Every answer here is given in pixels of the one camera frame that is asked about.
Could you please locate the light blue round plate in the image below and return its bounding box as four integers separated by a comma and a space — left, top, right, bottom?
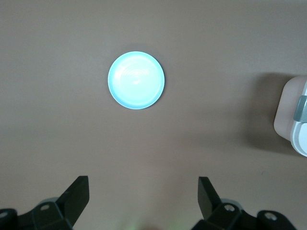
107, 51, 165, 110

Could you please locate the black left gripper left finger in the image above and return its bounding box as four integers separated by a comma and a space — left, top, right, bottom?
16, 175, 90, 230

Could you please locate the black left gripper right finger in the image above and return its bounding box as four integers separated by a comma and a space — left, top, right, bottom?
191, 176, 259, 230

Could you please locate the white plastic lidded container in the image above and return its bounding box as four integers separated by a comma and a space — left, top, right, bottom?
273, 76, 307, 158

